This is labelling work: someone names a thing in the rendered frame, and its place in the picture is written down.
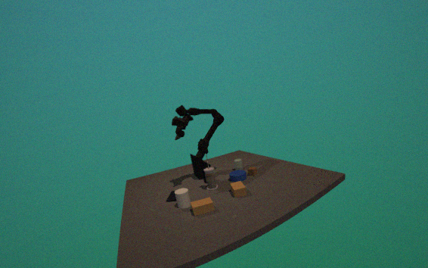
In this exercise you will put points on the beige cylinder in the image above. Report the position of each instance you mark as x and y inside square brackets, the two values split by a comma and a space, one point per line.
[183, 198]

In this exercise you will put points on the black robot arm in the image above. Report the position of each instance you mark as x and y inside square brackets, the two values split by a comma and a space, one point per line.
[186, 113]

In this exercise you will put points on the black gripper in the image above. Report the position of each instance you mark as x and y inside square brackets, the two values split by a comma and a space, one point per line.
[181, 124]

